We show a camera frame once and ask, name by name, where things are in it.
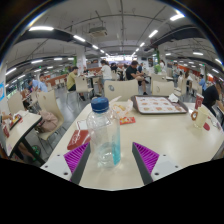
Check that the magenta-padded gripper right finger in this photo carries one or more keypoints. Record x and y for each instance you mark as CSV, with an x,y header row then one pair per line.
x,y
148,158

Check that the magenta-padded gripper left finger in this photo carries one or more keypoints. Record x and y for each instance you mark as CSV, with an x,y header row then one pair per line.
x,y
75,158

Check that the clear blue-capped water bottle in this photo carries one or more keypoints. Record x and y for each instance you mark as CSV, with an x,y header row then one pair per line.
x,y
103,133

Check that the white printed card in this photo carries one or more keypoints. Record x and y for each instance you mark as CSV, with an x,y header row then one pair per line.
x,y
81,124

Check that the red sauce packet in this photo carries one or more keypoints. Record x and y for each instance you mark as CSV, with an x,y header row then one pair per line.
x,y
127,120

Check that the pink bag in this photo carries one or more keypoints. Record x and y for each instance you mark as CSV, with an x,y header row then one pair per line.
x,y
49,121

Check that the brown food tray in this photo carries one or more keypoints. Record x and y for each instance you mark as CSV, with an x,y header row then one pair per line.
x,y
160,104

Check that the neighbouring cream table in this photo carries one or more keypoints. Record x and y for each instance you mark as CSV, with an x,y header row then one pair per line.
x,y
25,123

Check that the crumpled white napkin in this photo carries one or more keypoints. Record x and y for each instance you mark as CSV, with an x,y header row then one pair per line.
x,y
173,98

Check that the cream chair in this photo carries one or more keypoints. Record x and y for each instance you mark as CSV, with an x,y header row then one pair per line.
x,y
163,88
121,89

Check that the far cream chairs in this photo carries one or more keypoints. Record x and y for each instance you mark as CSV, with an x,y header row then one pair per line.
x,y
82,85

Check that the person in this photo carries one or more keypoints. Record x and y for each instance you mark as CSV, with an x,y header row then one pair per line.
x,y
210,95
106,71
130,71
202,82
40,86
71,80

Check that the ceiling air conditioner unit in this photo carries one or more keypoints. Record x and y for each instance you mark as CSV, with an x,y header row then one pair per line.
x,y
98,31

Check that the ceiling lights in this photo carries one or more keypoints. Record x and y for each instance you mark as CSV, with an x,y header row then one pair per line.
x,y
41,28

